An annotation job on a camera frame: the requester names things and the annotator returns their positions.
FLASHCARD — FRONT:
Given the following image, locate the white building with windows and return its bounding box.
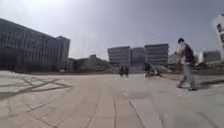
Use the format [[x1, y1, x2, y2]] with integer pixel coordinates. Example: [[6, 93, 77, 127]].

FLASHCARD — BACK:
[[210, 13, 224, 62]]

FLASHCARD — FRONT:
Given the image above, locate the grey paved plaza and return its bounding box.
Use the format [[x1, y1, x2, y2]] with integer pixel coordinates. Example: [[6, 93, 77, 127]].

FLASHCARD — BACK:
[[0, 70, 224, 128]]

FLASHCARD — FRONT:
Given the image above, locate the dark grey tall building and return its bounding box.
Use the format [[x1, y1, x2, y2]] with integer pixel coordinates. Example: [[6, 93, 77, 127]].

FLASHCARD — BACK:
[[0, 18, 71, 73]]

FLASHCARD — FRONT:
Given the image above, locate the person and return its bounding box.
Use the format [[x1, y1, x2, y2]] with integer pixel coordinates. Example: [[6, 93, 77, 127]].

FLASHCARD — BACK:
[[118, 65, 125, 78], [175, 37, 198, 92], [143, 62, 152, 78], [124, 65, 130, 78]]

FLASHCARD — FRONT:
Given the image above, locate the low dark building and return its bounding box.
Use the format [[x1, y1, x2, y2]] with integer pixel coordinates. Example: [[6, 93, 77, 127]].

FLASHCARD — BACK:
[[67, 54, 111, 72]]

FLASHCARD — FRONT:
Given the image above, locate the grey layered block building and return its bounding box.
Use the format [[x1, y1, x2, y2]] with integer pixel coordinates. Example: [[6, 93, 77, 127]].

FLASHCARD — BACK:
[[107, 43, 170, 68]]

